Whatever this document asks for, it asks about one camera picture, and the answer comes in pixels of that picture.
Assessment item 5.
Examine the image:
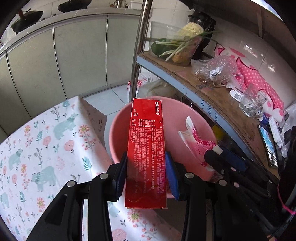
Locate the pink white plastic wrapper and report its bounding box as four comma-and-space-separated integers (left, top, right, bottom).
178, 116, 223, 172

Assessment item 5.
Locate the red cardboard box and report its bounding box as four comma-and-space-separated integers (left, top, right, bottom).
125, 98, 167, 209

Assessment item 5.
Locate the grey kitchen cabinet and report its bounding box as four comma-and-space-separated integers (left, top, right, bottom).
1, 8, 140, 140

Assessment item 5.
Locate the smartphone with lit screen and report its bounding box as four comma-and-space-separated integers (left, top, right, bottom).
257, 124, 278, 168

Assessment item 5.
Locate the cardboard-covered shelf board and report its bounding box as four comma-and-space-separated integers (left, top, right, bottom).
137, 53, 268, 168

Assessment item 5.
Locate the clear drinking glass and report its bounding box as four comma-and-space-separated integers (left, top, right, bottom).
239, 83, 267, 119

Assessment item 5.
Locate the pink plastic basin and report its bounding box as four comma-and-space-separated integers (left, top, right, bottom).
109, 96, 216, 182

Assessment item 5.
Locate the pink polka dot cloth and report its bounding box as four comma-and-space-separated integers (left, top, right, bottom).
214, 45, 285, 122

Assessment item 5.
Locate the floral bear tablecloth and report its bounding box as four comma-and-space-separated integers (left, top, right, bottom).
0, 95, 183, 241

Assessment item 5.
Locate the crumpled clear plastic bag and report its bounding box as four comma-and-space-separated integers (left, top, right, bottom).
191, 55, 238, 87

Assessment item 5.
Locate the white bag on floor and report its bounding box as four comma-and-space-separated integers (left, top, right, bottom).
135, 72, 176, 98

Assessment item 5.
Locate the clear container with vegetables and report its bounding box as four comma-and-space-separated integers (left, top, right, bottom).
147, 21, 215, 66

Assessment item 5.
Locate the black blender appliance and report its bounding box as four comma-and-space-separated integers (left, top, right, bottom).
188, 10, 217, 60

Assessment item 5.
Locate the steel shelf pole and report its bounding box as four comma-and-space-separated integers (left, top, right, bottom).
128, 0, 153, 102

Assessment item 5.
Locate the black wok on counter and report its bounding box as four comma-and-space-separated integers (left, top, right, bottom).
11, 9, 44, 34

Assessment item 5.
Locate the black pan on counter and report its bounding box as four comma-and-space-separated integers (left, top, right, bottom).
58, 0, 92, 13

